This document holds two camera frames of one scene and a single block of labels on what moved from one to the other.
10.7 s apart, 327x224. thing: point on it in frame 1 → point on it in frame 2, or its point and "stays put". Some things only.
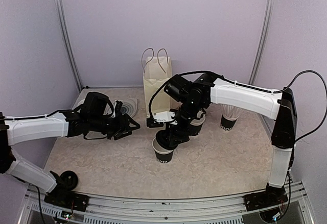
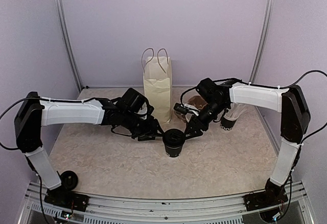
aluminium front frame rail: x=105 y=209 stays put
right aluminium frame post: x=266 y=29 stays put
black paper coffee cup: x=163 y=154 → x=172 y=152
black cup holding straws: x=226 y=124 stays put
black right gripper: x=179 y=132 → x=196 y=124
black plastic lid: x=68 y=180 stays put
